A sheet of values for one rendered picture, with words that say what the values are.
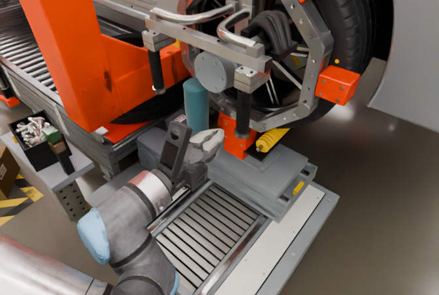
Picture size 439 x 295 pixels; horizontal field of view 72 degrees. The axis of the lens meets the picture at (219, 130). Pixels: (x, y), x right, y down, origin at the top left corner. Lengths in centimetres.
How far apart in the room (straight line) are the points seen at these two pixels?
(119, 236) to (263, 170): 97
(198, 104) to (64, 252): 95
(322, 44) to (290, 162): 80
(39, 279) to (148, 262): 18
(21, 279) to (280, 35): 68
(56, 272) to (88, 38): 80
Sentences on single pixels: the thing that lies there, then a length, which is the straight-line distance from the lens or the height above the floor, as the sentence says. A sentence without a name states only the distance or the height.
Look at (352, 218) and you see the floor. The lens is 170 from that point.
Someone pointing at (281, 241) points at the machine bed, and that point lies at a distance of 144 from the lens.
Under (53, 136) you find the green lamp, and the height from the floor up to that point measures 65.
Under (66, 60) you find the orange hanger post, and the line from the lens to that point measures 113.
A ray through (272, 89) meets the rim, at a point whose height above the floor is 69.
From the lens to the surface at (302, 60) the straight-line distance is 120.
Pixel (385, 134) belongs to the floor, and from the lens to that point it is 224.
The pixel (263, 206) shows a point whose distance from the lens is 144.
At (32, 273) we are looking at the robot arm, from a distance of 53.
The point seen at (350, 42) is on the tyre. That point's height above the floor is 96.
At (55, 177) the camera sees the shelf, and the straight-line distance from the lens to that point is 128.
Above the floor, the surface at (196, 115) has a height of 63.
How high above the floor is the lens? 132
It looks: 41 degrees down
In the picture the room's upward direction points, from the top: straight up
